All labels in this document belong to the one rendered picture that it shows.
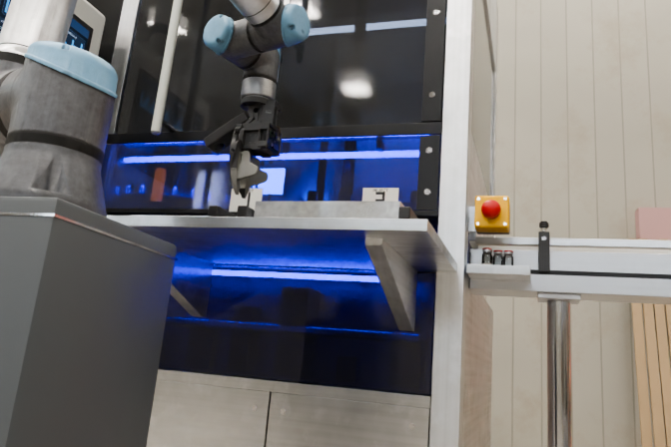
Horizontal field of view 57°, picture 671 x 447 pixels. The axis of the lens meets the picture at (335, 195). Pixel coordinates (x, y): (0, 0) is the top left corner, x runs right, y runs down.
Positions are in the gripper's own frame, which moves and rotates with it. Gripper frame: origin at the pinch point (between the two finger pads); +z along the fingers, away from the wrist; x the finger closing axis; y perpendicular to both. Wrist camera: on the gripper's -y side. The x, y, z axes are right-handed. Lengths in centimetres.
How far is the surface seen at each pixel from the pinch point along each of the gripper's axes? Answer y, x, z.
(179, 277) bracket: -14.5, 5.6, 18.4
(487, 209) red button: 50, 16, 0
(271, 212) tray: 16.1, -17.5, 8.8
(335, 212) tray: 27.8, -17.6, 8.8
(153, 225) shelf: -5.4, -20.0, 12.2
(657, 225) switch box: 144, 362, -75
